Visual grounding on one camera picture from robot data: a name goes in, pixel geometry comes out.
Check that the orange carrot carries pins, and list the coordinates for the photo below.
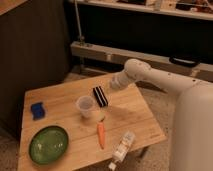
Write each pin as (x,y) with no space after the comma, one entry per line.
(101,133)

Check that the wooden table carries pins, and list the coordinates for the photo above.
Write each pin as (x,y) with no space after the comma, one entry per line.
(127,111)

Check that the cluttered shelf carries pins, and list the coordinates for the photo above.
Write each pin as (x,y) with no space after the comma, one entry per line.
(155,7)

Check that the white plastic bottle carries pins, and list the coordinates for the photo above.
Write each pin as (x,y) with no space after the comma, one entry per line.
(122,150)

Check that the grey metal beam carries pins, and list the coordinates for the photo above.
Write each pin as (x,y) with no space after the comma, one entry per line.
(120,56)

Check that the black handle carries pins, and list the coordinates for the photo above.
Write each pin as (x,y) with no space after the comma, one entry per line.
(185,63)

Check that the clear plastic cup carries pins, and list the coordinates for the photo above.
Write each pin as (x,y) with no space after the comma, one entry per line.
(85,105)

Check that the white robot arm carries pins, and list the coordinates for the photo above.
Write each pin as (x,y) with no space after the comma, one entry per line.
(192,125)

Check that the green ceramic bowl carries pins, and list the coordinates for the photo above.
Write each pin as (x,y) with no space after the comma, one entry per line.
(48,145)

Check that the metal pole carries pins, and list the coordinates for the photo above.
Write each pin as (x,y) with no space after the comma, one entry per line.
(80,37)

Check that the black white striped block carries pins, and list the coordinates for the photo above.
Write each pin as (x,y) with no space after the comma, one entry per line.
(100,96)

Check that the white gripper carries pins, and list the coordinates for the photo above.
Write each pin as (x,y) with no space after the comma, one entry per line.
(120,81)

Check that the blue sponge block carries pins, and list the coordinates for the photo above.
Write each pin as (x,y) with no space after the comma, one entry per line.
(37,110)

